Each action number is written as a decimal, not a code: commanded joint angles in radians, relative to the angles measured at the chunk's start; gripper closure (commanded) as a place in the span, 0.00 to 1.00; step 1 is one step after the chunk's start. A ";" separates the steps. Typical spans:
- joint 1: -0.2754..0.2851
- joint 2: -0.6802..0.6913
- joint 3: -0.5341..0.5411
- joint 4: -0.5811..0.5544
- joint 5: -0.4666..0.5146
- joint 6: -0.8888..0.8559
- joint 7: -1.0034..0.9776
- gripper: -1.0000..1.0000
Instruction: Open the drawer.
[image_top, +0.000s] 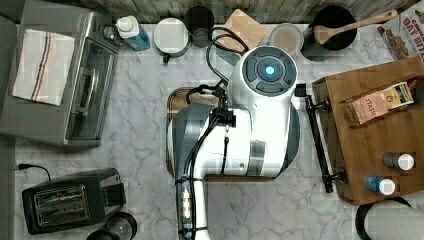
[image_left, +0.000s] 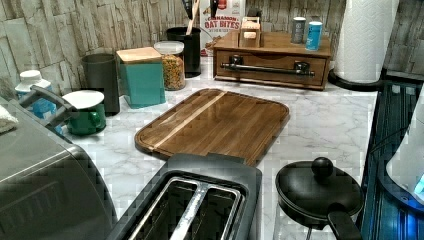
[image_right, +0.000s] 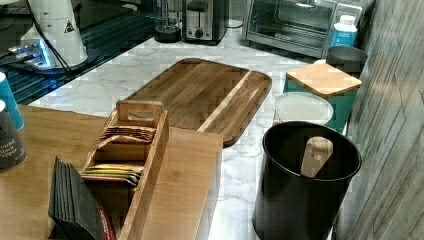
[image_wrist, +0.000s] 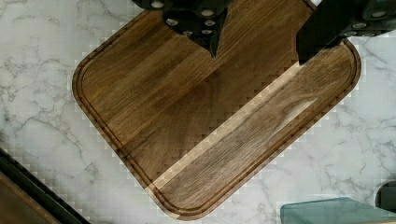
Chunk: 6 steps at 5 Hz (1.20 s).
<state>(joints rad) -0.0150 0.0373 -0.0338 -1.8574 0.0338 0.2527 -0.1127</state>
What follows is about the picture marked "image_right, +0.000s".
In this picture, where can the teal canister with wooden lid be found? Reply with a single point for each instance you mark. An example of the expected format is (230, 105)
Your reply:
(329, 83)

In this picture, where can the dark wooden cutting board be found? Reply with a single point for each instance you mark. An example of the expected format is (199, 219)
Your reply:
(208, 96)

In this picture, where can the yellow tea bags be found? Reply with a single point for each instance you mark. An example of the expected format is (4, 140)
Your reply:
(123, 173)

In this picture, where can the brown tea bags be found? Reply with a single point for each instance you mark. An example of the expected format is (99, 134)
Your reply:
(137, 133)

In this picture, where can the teal cylindrical can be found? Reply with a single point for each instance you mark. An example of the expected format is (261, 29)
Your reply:
(7, 96)

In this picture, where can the glass blender base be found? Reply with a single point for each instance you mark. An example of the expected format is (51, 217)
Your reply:
(167, 20)

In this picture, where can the silver black toaster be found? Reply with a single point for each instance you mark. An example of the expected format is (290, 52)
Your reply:
(204, 21)

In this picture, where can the dark grey round tin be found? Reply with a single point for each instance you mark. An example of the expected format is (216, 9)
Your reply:
(348, 59)

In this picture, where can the wooden tea bag organizer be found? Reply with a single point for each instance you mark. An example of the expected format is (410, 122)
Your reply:
(146, 173)

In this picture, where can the white bottle blue label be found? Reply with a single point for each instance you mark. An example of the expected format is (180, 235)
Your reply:
(344, 32)

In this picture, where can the light wooden cabinet top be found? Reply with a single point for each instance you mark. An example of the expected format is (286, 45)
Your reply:
(176, 202)

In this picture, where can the silver toaster oven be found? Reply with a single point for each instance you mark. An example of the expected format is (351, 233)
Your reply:
(300, 26)

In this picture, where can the black pepper can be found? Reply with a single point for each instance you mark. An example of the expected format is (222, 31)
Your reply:
(12, 153)

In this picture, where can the wooden utensil handle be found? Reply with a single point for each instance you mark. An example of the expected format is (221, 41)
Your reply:
(317, 152)

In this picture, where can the black utensil canister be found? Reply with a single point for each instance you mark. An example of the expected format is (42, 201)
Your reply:
(290, 206)

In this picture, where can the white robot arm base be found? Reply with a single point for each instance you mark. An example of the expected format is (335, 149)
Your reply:
(57, 39)

